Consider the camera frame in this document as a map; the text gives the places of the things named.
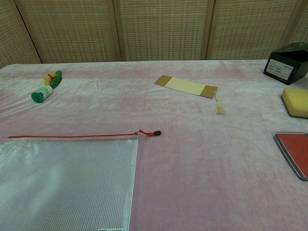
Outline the clear mesh zipper pouch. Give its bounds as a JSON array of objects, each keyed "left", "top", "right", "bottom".
[{"left": 0, "top": 129, "right": 162, "bottom": 231}]

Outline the brown cream tasselled bookmark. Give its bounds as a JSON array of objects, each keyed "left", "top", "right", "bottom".
[{"left": 154, "top": 75, "right": 227, "bottom": 116}]

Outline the pink velvet tablecloth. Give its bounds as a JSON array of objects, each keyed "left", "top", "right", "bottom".
[{"left": 0, "top": 58, "right": 308, "bottom": 231}]

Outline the green yellow plastic toy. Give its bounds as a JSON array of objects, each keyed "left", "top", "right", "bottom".
[{"left": 31, "top": 70, "right": 64, "bottom": 104}]

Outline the black cardboard box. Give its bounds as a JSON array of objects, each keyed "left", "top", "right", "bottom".
[{"left": 262, "top": 41, "right": 308, "bottom": 86}]

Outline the yellow sponge green base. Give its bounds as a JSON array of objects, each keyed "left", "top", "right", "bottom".
[{"left": 280, "top": 87, "right": 308, "bottom": 119}]

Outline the red ink pad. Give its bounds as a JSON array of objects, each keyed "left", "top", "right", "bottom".
[{"left": 273, "top": 131, "right": 308, "bottom": 182}]

